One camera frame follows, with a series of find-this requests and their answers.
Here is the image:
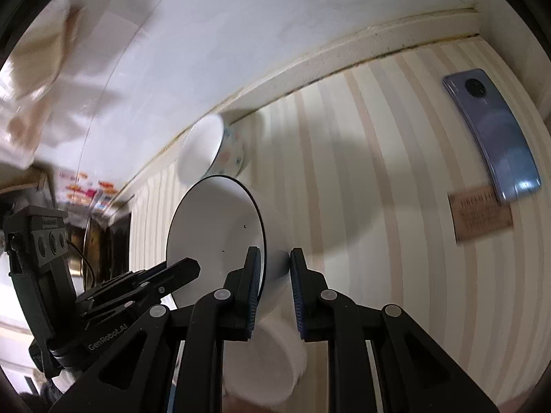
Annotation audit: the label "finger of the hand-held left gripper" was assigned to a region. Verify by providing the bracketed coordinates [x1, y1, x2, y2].
[76, 262, 168, 306]
[125, 257, 201, 308]

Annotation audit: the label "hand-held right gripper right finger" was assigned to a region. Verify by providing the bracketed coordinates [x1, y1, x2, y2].
[289, 247, 500, 413]

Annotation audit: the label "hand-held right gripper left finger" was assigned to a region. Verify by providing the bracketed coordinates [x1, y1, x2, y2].
[49, 246, 263, 413]

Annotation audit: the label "white bowl with black rim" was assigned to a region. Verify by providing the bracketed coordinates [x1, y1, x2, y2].
[166, 175, 290, 310]

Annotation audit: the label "white bowl with red flowers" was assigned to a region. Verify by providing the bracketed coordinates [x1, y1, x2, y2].
[221, 293, 308, 409]

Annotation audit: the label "black frying pan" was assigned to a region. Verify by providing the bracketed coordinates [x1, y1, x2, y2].
[64, 213, 108, 289]

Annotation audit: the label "black induction cooktop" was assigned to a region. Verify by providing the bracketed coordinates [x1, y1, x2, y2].
[103, 211, 132, 274]

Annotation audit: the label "white bowl with blue pattern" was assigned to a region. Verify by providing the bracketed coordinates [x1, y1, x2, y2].
[177, 114, 247, 183]

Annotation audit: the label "striped tablecloth with cat print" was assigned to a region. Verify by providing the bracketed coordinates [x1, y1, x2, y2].
[129, 36, 551, 413]

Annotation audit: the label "brown card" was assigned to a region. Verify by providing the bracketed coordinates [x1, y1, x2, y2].
[448, 187, 514, 243]

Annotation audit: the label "clear plastic bag with beige block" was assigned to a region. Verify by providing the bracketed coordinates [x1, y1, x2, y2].
[0, 0, 89, 168]

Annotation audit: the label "blue smartphone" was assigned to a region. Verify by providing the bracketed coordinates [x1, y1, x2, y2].
[443, 69, 542, 204]

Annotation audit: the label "colourful wall stickers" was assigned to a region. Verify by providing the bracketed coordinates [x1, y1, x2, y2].
[56, 170, 119, 216]

